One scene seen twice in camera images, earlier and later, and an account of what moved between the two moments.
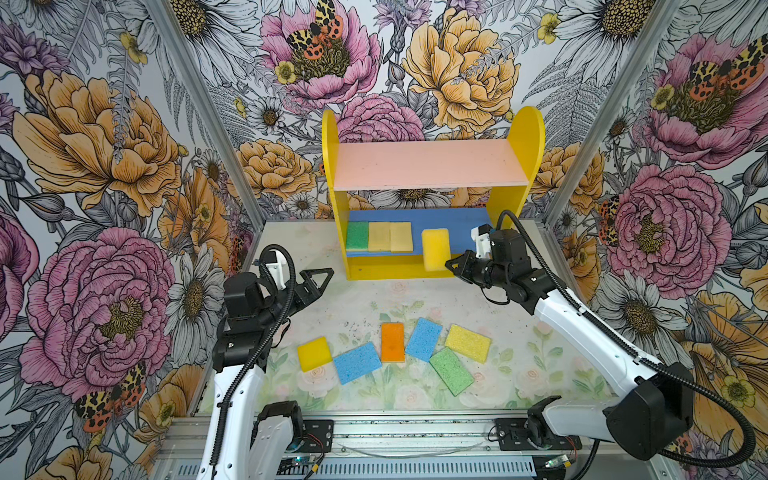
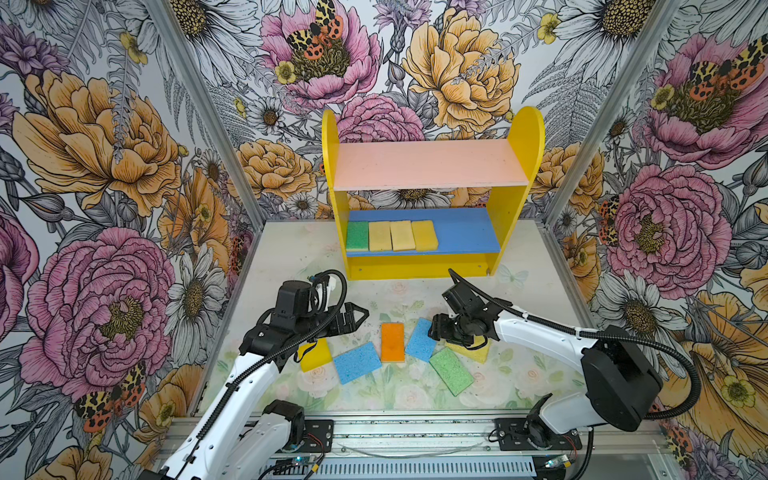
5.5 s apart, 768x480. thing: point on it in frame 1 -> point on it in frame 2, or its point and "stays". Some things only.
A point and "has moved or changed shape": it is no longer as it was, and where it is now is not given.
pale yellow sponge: [379, 236] stays
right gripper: [465, 261] -> [440, 329]
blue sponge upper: [424, 339] stays
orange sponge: [393, 342] stays
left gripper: [314, 289] -> [350, 325]
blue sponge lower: [356, 363] stays
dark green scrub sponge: [357, 238] stays
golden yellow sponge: [436, 247] has moved or changed shape
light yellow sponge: [400, 238] stays
